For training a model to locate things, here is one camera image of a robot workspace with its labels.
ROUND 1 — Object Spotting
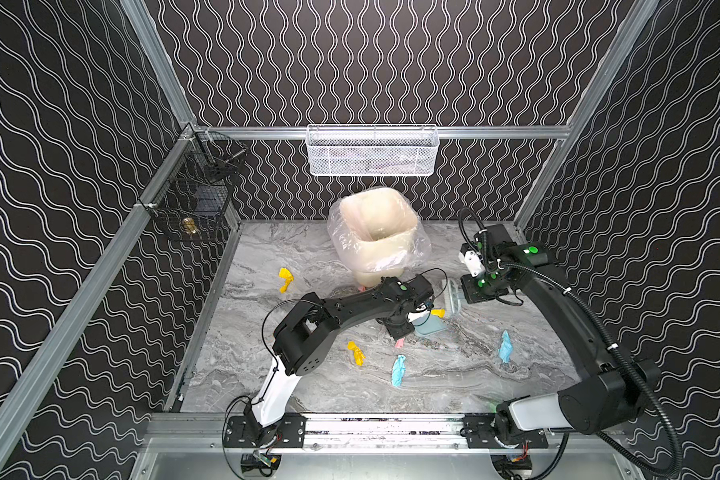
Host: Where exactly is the pale green dustpan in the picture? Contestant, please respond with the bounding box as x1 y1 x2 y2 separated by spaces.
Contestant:
413 315 448 337

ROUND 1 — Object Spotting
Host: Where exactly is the pale green hand brush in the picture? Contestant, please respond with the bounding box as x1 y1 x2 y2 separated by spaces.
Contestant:
442 279 465 319

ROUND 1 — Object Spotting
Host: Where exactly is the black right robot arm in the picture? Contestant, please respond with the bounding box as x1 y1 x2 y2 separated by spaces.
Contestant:
459 242 660 443

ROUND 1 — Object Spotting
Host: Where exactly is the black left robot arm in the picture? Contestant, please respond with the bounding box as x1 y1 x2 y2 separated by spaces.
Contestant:
245 275 435 429

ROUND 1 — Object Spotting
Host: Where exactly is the blue paper scrap right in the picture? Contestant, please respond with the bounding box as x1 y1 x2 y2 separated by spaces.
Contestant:
498 330 513 364

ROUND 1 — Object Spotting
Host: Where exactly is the cream plastic waste bin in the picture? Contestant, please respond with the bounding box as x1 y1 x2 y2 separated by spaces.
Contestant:
339 187 420 288

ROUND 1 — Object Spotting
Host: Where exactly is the clear plastic bin liner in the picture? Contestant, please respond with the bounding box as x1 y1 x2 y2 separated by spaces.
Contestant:
327 187 433 275

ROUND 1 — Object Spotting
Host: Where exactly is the brass object in basket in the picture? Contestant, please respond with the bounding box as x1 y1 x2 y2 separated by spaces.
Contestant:
181 217 198 235

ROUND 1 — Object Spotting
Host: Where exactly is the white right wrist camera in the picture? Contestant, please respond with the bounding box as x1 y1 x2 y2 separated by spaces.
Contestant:
459 248 485 278

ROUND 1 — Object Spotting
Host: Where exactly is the white wire wall basket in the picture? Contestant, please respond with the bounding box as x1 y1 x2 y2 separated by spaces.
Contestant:
305 124 440 177

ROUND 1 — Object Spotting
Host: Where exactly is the black wire side basket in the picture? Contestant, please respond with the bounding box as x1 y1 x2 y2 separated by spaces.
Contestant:
147 130 249 244

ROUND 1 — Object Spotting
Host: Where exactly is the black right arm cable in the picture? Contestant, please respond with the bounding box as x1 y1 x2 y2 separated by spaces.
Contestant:
457 206 685 480

